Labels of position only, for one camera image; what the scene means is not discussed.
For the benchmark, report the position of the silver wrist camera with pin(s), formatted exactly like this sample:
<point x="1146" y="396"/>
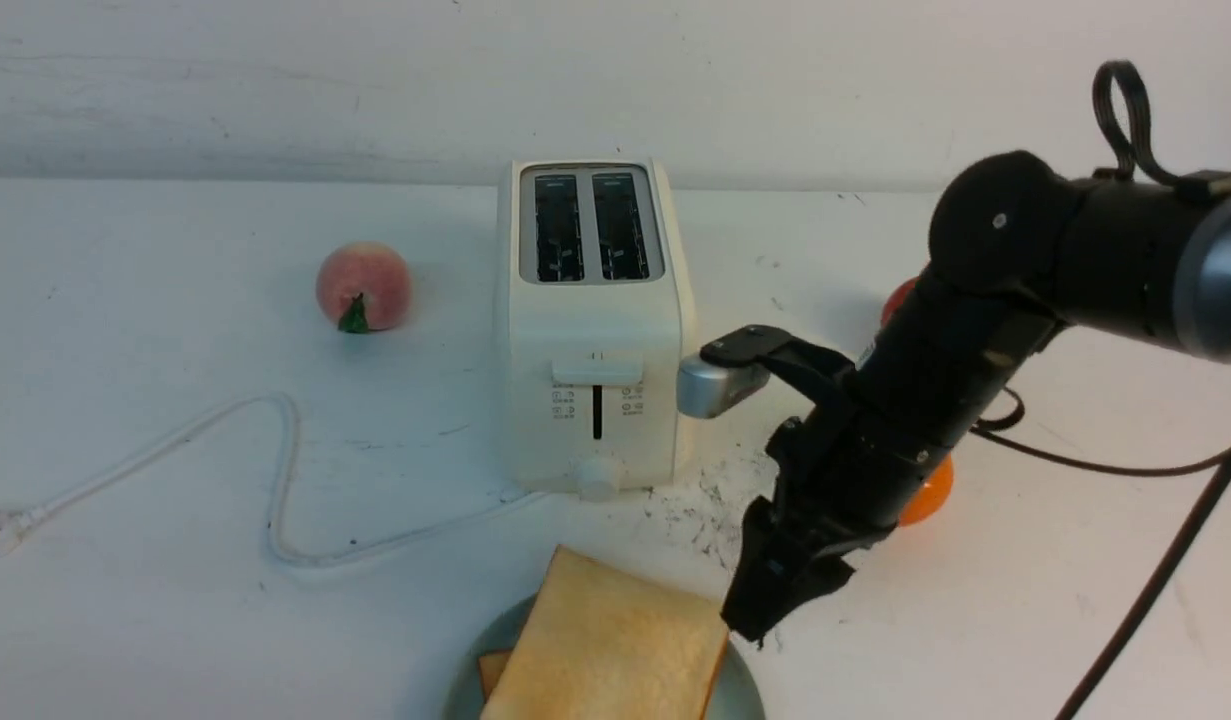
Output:
<point x="727" y="371"/>

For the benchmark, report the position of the orange persimmon with green leaf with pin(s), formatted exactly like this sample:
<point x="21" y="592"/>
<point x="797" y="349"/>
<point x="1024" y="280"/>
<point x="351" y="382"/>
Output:
<point x="931" y="496"/>

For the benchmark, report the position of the red apple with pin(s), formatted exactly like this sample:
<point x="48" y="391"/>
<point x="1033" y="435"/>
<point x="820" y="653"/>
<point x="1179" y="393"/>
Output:
<point x="895" y="300"/>

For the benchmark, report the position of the toast slice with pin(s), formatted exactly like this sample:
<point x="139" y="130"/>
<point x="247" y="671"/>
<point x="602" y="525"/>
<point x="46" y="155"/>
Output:
<point x="490" y="666"/>
<point x="601" y="643"/>

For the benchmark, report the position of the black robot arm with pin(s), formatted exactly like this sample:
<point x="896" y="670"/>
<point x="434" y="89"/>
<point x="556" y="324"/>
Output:
<point x="1017" y="254"/>

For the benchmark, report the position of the white two-slot toaster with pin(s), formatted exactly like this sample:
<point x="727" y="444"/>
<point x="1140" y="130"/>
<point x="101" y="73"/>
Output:
<point x="593" y="310"/>

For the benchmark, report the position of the pink peach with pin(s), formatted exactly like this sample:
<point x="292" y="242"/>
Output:
<point x="364" y="288"/>

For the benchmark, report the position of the light blue round plate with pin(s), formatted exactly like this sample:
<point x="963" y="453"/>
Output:
<point x="735" y="694"/>

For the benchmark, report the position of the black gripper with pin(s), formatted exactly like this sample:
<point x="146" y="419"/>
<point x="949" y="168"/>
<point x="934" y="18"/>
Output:
<point x="841" y="487"/>

